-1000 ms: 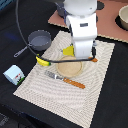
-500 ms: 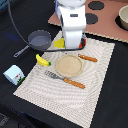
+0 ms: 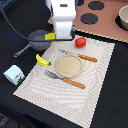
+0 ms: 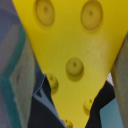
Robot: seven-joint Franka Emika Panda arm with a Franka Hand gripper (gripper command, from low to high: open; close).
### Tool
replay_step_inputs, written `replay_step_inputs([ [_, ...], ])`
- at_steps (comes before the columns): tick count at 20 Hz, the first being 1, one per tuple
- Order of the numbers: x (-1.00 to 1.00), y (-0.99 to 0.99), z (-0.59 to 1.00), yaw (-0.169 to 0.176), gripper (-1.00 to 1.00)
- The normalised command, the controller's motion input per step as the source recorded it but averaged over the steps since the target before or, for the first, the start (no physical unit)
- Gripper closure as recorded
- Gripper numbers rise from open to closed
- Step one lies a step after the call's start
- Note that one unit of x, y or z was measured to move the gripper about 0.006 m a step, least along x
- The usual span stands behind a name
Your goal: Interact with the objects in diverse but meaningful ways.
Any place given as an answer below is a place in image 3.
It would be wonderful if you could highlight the toy fork wooden handle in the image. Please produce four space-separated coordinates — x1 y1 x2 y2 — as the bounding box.
44 70 86 90

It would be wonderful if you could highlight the toy knife wooden handle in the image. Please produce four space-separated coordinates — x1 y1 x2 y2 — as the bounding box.
59 48 99 63

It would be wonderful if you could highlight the round wooden plate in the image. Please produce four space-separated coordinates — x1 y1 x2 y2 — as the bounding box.
56 55 83 78

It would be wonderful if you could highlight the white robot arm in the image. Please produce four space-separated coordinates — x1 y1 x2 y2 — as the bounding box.
46 0 77 39

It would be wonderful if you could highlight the yellow toy cheese wedge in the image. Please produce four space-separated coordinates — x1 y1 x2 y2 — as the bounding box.
45 32 57 42

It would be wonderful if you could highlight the pink toy stove top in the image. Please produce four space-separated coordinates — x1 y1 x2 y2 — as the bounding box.
47 0 128 44

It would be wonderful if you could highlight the beige woven placemat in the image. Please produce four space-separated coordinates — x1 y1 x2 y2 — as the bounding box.
14 38 115 128

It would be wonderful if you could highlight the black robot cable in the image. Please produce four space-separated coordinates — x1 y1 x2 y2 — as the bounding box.
0 3 54 44

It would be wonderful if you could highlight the red toy tomato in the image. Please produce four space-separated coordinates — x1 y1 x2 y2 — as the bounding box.
75 37 86 48

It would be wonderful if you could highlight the light blue milk carton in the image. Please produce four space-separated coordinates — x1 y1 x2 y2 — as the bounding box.
4 65 25 85

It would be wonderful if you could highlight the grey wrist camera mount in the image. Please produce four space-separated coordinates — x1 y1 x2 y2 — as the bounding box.
71 21 76 39

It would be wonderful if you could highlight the grey toy saucepan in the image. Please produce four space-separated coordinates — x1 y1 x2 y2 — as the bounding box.
15 30 51 57

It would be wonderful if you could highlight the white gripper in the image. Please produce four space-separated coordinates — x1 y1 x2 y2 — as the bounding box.
53 21 73 39

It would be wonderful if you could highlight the yellow toy banana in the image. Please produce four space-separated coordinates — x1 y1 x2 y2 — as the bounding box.
36 54 51 66

